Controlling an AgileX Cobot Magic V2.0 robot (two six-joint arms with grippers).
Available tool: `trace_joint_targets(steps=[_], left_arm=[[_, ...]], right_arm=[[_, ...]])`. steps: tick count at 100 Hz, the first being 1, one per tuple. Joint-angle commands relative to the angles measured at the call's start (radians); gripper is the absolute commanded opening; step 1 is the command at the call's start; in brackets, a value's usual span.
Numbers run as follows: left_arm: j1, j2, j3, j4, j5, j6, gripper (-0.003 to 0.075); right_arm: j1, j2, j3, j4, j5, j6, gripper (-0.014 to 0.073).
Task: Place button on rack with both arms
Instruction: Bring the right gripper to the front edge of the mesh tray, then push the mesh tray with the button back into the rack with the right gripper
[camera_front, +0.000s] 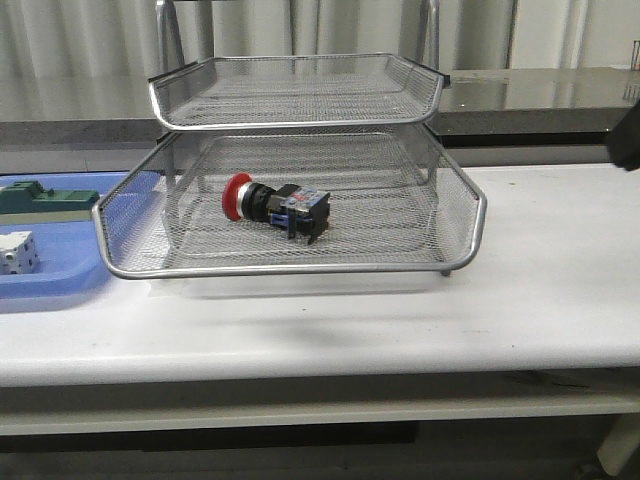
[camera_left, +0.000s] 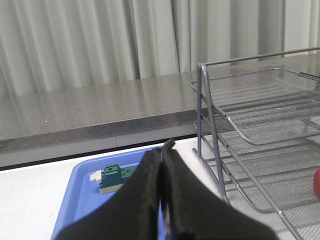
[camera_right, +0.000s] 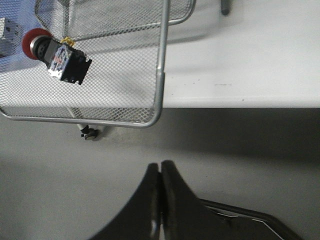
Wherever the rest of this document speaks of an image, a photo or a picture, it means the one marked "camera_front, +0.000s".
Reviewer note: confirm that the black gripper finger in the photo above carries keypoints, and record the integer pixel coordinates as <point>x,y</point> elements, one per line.
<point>623,141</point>

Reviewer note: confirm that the silver mesh tray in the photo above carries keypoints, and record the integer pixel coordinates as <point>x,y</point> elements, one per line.
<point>241,93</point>
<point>379,225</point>
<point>134,243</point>

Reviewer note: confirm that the red emergency stop button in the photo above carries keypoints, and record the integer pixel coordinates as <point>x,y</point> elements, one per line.
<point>297,210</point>

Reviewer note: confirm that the dark back counter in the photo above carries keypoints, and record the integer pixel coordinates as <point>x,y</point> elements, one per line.
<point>480,108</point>

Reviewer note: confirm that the white table leg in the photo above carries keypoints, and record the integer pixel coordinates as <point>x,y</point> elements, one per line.
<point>619,444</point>

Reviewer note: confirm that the blue plastic tray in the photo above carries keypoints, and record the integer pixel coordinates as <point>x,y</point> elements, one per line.
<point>68,252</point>

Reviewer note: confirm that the green terminal block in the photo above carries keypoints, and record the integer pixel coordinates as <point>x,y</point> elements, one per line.
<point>25,202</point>

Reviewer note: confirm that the white grey metal block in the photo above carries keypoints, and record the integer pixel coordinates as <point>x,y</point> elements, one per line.
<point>19,254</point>

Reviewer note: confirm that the grey metal rack frame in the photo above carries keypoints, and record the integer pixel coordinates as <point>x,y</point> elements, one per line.
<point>326,160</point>

